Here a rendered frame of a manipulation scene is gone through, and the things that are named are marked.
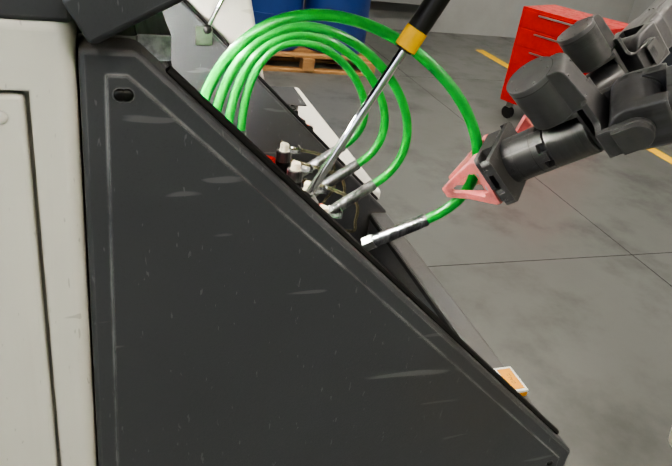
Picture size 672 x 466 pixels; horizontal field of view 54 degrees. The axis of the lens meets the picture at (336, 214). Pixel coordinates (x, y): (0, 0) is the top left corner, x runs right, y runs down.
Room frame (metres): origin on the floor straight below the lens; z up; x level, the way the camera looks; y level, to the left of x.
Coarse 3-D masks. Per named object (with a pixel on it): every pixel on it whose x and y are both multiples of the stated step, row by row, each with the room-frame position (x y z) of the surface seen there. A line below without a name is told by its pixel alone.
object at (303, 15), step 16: (288, 16) 0.79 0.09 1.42; (304, 16) 0.79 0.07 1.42; (320, 16) 0.79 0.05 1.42; (336, 16) 0.79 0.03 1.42; (352, 16) 0.79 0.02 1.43; (256, 32) 0.79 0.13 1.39; (384, 32) 0.79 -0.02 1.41; (240, 48) 0.79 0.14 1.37; (224, 64) 0.79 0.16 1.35; (432, 64) 0.79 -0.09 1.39; (208, 80) 0.79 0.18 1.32; (448, 80) 0.79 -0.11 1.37; (208, 96) 0.79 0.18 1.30; (464, 96) 0.79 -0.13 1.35; (464, 112) 0.79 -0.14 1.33; (480, 144) 0.79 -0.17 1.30; (448, 208) 0.79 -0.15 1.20
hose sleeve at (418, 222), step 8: (416, 216) 0.79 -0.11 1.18; (424, 216) 0.79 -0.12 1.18; (400, 224) 0.79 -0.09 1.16; (408, 224) 0.79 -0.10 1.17; (416, 224) 0.78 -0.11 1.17; (424, 224) 0.78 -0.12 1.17; (384, 232) 0.79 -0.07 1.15; (392, 232) 0.79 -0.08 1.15; (400, 232) 0.78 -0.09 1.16; (408, 232) 0.79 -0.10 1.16; (376, 240) 0.79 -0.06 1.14; (384, 240) 0.78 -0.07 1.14
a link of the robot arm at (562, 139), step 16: (576, 112) 0.70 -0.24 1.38; (560, 128) 0.72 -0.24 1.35; (576, 128) 0.71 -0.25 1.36; (592, 128) 0.71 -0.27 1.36; (544, 144) 0.73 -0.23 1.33; (560, 144) 0.71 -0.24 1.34; (576, 144) 0.71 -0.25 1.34; (592, 144) 0.70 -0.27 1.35; (560, 160) 0.72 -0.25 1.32; (576, 160) 0.72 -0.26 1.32
